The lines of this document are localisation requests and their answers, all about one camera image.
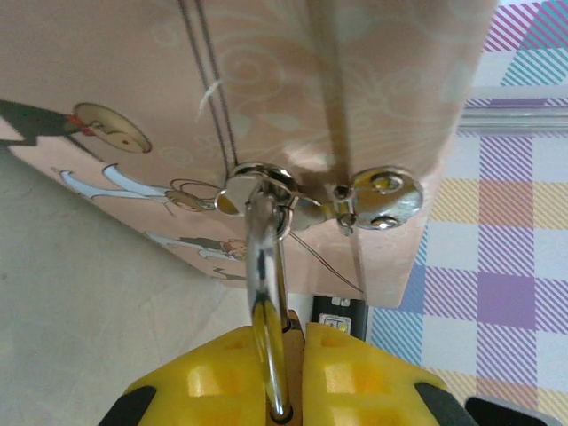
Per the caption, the aluminium frame post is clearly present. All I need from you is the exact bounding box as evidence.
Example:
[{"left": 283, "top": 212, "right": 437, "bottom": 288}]
[{"left": 456, "top": 106, "right": 568, "bottom": 135}]

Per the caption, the silver metal ring handle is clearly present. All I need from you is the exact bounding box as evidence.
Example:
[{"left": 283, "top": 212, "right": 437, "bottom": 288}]
[{"left": 242, "top": 175, "right": 307, "bottom": 425}]

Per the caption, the pink cartoon tin box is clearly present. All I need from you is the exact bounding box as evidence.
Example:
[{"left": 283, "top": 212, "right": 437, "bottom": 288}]
[{"left": 0, "top": 0, "right": 498, "bottom": 310}]

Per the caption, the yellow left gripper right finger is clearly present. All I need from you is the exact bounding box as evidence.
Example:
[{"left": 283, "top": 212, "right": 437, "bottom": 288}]
[{"left": 304, "top": 321, "right": 479, "bottom": 426}]

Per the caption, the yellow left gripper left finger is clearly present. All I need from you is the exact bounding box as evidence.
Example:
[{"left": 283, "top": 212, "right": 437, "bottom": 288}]
[{"left": 104, "top": 326, "right": 272, "bottom": 426}]

